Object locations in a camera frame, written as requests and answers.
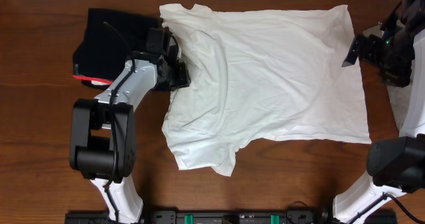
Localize white folded garment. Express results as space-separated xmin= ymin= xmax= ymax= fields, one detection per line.
xmin=90 ymin=80 xmax=110 ymax=86

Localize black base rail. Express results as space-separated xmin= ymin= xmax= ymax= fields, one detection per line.
xmin=64 ymin=209 xmax=398 ymax=224

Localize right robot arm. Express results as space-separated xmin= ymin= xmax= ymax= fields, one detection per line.
xmin=317 ymin=0 xmax=424 ymax=223

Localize black folded garment red trim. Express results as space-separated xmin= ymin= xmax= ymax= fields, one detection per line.
xmin=72 ymin=8 xmax=159 ymax=87

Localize beige khaki shorts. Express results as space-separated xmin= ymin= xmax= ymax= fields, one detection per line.
xmin=361 ymin=23 xmax=416 ymax=132

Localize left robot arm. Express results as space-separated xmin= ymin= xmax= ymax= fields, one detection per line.
xmin=65 ymin=44 xmax=190 ymax=223

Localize white t-shirt black logo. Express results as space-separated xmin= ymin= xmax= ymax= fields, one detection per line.
xmin=159 ymin=3 xmax=371 ymax=176

